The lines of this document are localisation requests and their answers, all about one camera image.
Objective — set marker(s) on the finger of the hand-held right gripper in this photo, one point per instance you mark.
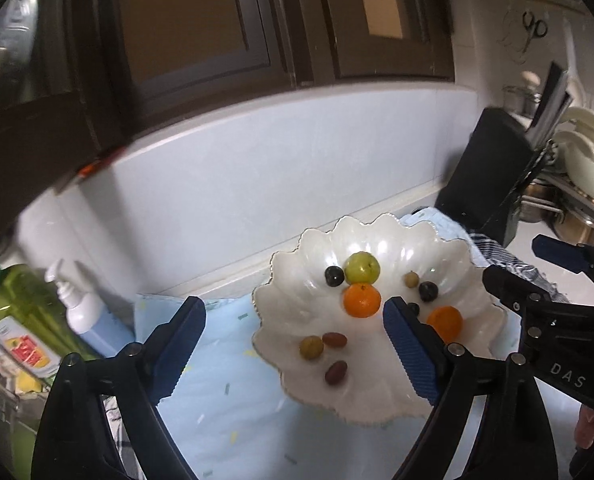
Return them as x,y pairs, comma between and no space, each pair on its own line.
507,285
557,252

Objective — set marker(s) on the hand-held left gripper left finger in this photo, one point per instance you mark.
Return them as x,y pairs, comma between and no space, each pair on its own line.
179,350

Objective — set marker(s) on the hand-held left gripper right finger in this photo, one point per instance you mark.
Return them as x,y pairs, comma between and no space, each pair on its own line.
412,355

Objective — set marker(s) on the orange mandarin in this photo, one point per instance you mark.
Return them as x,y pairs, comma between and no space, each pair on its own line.
444,322
361,300

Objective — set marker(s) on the dark purple plum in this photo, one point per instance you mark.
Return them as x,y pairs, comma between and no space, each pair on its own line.
428,291
334,275

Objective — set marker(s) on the small green fruit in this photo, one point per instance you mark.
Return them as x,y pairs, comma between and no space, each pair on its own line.
411,278
311,347

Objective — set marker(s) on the large dark red date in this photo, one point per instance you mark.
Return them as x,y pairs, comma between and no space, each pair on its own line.
336,372

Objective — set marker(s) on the small red date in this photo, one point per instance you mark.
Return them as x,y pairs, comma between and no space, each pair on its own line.
335,339

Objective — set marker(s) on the large yellow-green citrus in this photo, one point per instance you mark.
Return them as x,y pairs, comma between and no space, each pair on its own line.
362,267

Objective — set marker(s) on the white scalloped ceramic bowl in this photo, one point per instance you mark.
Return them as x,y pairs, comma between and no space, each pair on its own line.
377,240

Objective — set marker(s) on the person's right hand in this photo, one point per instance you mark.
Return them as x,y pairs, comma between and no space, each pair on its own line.
589,425

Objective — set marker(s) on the blue checkered cloth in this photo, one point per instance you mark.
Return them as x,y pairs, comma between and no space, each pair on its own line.
502,255

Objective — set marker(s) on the steel steamer pot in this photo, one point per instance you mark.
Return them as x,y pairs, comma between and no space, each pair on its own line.
582,225

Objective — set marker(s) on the steel cooking pot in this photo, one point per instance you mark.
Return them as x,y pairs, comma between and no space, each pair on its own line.
539,202

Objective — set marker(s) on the white pump bottle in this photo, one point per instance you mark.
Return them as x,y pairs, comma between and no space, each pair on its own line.
89,315

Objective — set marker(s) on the white ceramic pot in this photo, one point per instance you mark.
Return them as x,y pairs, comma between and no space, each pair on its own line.
589,160

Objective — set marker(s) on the black knife block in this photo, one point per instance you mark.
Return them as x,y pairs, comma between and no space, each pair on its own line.
482,170

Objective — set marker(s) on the yellow sponge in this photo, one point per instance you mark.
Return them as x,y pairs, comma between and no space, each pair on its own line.
32,382

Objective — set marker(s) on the set of kitchen knives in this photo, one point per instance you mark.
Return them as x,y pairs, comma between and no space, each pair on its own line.
552,100

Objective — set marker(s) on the green dish soap bottle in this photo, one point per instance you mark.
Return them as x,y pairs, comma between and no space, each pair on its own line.
27,305

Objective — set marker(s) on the white ladle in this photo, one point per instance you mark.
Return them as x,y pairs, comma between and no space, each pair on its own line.
574,92

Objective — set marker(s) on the black scissors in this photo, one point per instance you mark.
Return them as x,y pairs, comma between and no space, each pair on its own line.
533,27

